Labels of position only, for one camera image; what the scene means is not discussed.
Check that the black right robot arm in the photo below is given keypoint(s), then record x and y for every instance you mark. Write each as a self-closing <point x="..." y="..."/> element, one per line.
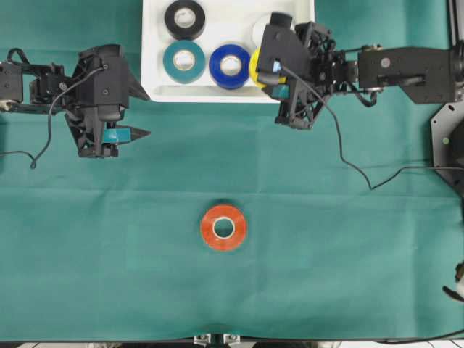
<point x="426" y="75"/>

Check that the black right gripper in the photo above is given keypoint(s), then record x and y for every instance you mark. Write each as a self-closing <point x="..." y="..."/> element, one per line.
<point x="314" y="71"/>

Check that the black tape roll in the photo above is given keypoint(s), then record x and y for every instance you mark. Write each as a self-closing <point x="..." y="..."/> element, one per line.
<point x="185" y="20"/>

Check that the yellow tape roll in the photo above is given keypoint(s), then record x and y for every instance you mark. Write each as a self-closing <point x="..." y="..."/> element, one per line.
<point x="253" y="69"/>

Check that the blue tape roll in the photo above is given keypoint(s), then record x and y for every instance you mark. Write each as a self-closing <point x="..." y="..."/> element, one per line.
<point x="229" y="66"/>

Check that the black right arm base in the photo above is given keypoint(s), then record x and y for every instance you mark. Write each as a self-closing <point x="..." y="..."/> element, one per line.
<point x="447" y="145"/>

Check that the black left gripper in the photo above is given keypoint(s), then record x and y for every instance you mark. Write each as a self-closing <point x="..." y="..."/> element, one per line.
<point x="93" y="137"/>

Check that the white plastic tray case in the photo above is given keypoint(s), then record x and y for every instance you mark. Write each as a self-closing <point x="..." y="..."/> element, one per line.
<point x="227" y="22"/>

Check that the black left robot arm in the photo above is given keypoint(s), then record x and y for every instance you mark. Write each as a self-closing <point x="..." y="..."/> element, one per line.
<point x="15" y="86"/>

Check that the metal table clamp brackets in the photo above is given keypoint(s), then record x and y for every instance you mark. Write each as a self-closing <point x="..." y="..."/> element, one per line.
<point x="217" y="340"/>

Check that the dark object at right edge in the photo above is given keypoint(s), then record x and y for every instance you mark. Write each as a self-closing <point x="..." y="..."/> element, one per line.
<point x="457" y="292"/>

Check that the red tape roll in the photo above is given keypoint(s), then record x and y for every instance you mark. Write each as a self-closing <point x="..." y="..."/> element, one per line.
<point x="223" y="228"/>

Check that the green tape roll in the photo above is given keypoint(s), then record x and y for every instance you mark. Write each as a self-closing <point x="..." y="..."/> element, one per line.
<point x="184" y="61"/>

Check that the white tape roll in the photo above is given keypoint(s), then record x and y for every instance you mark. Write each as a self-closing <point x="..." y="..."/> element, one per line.
<point x="259" y="29"/>

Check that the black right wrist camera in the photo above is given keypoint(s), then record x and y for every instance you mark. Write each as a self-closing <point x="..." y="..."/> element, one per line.
<point x="284" y="47"/>

